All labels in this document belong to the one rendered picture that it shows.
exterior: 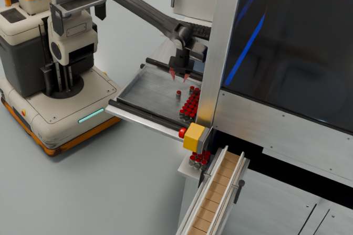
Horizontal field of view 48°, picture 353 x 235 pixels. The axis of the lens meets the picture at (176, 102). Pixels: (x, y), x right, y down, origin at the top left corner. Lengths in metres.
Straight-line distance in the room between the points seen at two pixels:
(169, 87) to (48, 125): 0.95
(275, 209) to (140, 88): 0.76
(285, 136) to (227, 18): 0.45
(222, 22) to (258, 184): 0.69
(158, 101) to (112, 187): 0.93
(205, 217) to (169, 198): 1.15
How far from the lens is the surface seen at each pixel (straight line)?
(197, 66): 1.94
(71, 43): 2.22
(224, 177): 1.44
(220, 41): 1.23
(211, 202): 1.37
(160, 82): 1.83
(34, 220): 2.46
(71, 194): 2.51
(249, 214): 1.77
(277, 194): 1.62
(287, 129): 1.37
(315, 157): 1.43
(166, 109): 1.70
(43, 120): 2.54
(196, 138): 1.40
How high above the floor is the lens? 2.06
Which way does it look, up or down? 43 degrees down
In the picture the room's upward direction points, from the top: 7 degrees clockwise
